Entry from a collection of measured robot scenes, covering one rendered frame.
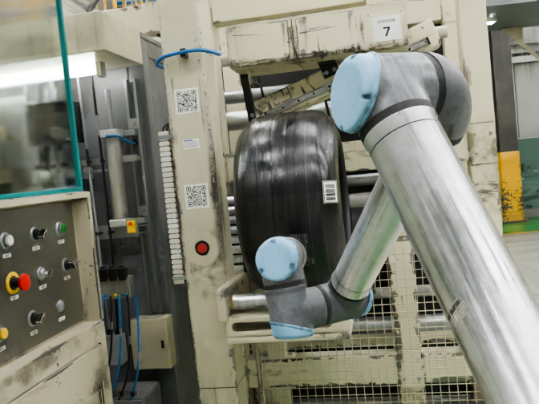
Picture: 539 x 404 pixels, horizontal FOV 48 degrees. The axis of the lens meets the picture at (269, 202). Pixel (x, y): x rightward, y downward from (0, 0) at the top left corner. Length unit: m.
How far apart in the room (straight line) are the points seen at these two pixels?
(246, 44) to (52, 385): 1.23
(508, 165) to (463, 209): 10.13
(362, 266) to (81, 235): 0.87
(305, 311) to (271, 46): 1.07
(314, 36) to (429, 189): 1.32
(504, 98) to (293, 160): 9.48
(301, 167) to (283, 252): 0.40
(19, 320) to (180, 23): 0.96
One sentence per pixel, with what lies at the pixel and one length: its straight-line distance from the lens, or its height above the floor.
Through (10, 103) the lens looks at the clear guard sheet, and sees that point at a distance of 1.55.
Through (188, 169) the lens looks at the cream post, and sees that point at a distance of 1.85.
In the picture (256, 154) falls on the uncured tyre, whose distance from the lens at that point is 1.65.
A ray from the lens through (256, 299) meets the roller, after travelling 1.77.
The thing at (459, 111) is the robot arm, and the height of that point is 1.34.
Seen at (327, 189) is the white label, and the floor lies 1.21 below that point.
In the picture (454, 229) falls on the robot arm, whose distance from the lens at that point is 0.80.
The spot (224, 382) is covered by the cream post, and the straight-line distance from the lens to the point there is 1.95.
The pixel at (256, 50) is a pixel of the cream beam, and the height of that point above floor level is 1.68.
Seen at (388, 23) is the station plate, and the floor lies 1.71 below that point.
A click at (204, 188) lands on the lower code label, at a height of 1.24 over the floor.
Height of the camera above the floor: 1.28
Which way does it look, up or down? 3 degrees down
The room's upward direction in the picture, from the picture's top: 6 degrees counter-clockwise
